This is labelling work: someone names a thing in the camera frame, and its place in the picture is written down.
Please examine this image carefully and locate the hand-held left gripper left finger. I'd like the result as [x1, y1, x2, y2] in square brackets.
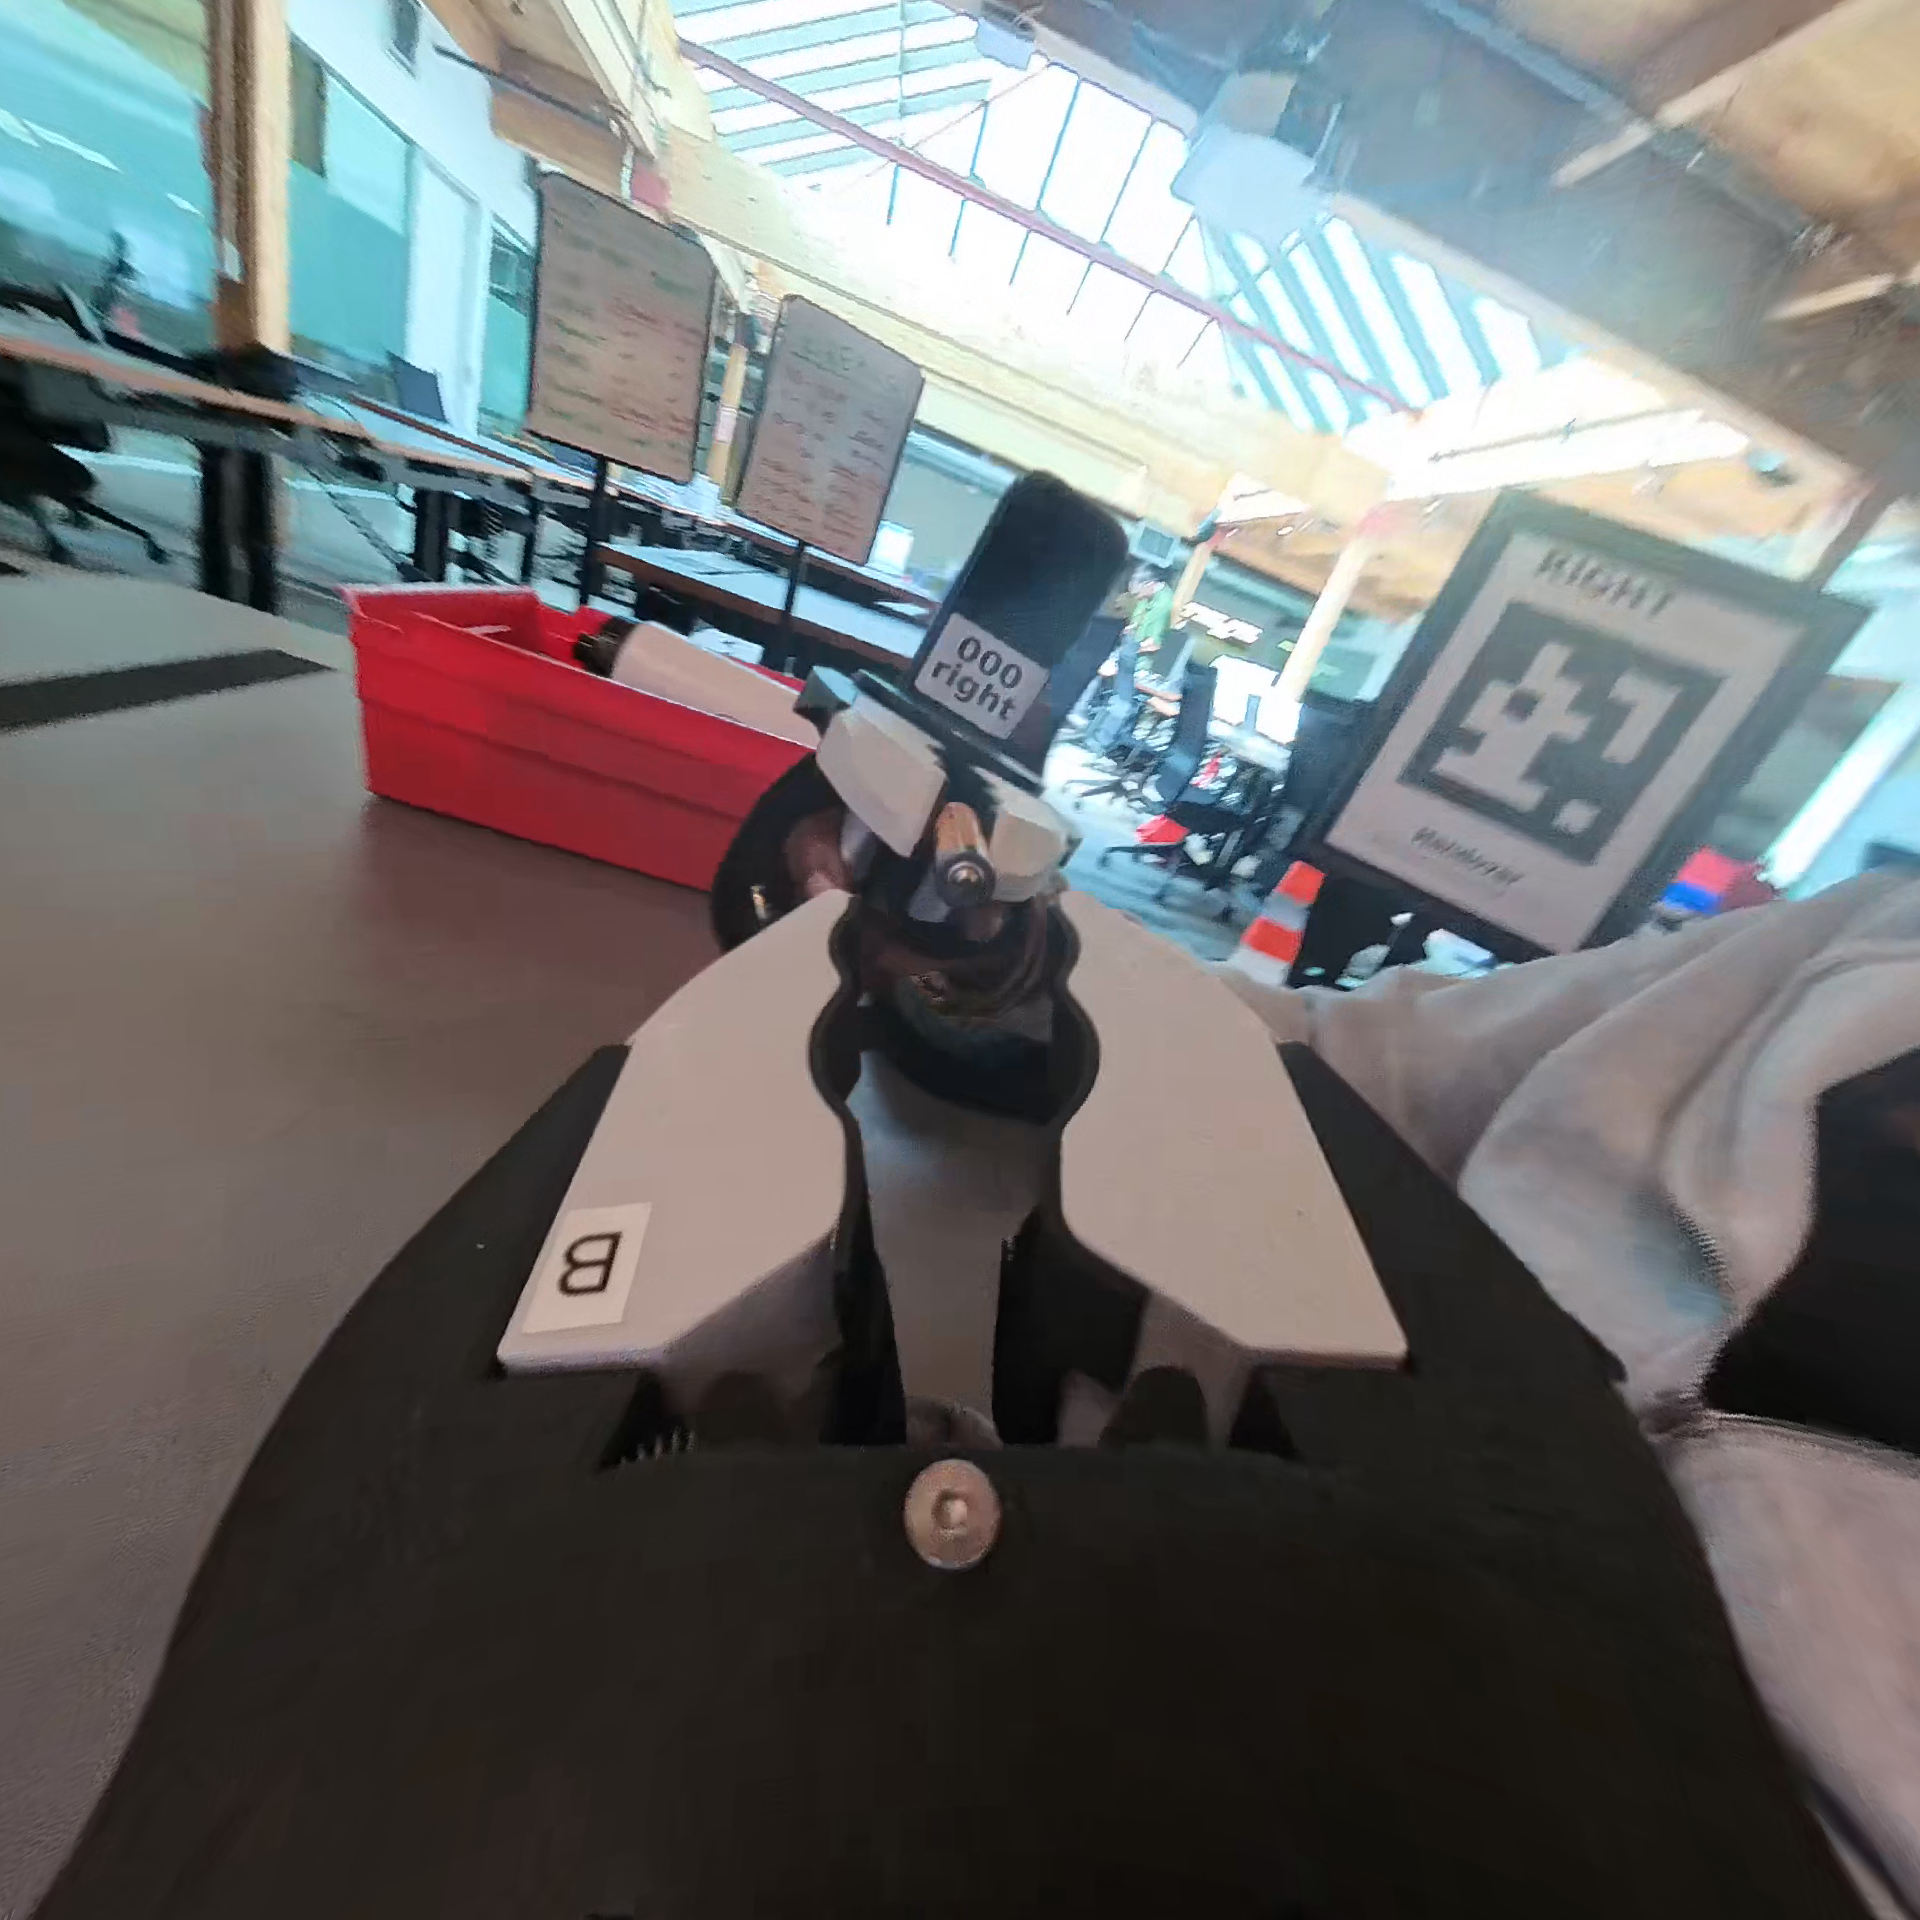
[500, 894, 854, 1399]

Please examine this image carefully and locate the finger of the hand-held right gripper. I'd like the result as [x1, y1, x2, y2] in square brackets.
[988, 781, 1084, 904]
[814, 701, 951, 854]

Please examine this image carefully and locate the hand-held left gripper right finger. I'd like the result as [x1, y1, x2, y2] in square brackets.
[1049, 896, 1409, 1399]

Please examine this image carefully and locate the copper black battery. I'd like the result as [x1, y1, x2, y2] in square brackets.
[907, 802, 1001, 924]

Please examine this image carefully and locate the red plastic bin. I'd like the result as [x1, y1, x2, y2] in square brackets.
[346, 585, 825, 889]

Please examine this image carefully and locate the person's right forearm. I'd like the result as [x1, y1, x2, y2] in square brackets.
[1220, 876, 1920, 1399]

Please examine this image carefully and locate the person's right hand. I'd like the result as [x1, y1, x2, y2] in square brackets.
[783, 811, 872, 912]

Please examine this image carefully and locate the black office chair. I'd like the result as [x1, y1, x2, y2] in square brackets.
[1111, 660, 1246, 888]

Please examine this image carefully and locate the white bottle black cap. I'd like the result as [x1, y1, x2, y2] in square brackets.
[573, 617, 817, 748]

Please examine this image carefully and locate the orange traffic cone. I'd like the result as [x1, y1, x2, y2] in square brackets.
[1238, 858, 1330, 989]

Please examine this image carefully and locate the handwritten whiteboard on stand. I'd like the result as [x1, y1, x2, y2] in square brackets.
[733, 294, 927, 674]
[524, 172, 721, 601]

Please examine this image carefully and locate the framed marker sign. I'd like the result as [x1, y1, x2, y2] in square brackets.
[1322, 487, 1877, 962]

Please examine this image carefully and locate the person's black shirt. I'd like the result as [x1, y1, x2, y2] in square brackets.
[1708, 1050, 1920, 1448]

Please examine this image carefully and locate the person's grey hooded jacket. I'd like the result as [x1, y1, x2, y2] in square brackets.
[1648, 1409, 1920, 1920]

